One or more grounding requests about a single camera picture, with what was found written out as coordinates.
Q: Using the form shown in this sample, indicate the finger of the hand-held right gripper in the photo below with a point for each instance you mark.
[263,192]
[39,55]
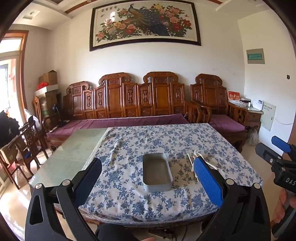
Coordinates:
[266,153]
[279,141]

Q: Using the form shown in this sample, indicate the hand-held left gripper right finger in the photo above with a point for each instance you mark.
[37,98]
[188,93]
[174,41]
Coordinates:
[208,183]

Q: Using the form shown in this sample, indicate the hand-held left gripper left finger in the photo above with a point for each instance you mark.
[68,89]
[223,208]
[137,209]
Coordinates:
[89,178]

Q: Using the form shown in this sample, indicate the light bamboo chopstick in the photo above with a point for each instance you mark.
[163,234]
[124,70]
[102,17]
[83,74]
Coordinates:
[190,162]

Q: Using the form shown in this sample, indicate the grey metal tin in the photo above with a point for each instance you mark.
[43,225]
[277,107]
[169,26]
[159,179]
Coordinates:
[157,173]

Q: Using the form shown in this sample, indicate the person's right hand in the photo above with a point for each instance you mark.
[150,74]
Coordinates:
[281,204]

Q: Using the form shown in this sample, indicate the grey shaggy bundle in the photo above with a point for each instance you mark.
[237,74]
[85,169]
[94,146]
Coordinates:
[252,136]

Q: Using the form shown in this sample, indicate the grey electrical panel box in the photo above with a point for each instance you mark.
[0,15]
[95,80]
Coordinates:
[268,115]

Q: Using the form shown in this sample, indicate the wooden side table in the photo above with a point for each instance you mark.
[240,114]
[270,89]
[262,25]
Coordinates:
[253,115]

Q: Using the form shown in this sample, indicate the white box device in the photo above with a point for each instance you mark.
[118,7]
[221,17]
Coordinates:
[257,104]

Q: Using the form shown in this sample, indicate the square purple armchair cushion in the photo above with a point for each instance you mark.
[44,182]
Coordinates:
[226,122]

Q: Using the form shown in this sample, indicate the red greeting card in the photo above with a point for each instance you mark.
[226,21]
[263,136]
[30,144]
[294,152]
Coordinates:
[234,96]

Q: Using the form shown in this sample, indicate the wooden dining chair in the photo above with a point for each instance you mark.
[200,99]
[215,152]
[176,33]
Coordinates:
[9,155]
[30,139]

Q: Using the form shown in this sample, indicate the blue floral tablecloth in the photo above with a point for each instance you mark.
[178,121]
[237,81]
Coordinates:
[150,139]

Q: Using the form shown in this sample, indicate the black desk lamp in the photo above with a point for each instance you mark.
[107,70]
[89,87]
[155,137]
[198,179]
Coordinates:
[55,110]

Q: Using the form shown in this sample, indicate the green box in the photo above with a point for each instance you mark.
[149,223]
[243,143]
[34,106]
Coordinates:
[45,113]

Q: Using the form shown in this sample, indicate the clear plastic bag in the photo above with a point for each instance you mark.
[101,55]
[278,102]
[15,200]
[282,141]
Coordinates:
[32,119]

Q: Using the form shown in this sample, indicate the carved wooden armchair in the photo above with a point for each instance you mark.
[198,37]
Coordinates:
[208,92]

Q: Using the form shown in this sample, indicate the carved wooden sofa bench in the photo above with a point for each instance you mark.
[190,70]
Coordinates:
[115,97]

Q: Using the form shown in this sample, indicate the carved wooden chair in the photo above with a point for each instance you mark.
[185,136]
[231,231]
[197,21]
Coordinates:
[36,109]

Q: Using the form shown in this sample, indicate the dark cardboard box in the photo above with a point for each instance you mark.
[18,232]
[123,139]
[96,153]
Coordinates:
[50,99]

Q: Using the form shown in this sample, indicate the black clothing pile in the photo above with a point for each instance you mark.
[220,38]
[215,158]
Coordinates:
[8,126]

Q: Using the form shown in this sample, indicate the white flat box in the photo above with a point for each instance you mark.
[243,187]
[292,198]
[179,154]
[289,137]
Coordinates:
[46,90]

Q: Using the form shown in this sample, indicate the red decoration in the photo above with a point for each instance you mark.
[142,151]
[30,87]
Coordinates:
[42,85]

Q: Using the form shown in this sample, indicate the brown cardboard box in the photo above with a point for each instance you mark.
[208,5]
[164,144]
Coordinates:
[48,77]

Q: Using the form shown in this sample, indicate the framed peacock flower painting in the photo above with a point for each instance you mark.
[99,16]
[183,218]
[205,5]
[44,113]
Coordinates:
[143,23]

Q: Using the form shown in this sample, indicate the ceiling vent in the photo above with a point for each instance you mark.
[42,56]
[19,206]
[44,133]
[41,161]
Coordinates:
[27,16]

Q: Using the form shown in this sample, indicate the ceiling light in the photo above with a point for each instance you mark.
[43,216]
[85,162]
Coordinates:
[34,12]

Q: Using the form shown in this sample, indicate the grey green-label wall panel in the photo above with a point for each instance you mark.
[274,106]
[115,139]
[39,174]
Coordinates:
[255,56]

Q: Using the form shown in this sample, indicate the wooden door frame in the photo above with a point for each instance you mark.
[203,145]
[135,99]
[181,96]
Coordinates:
[23,76]

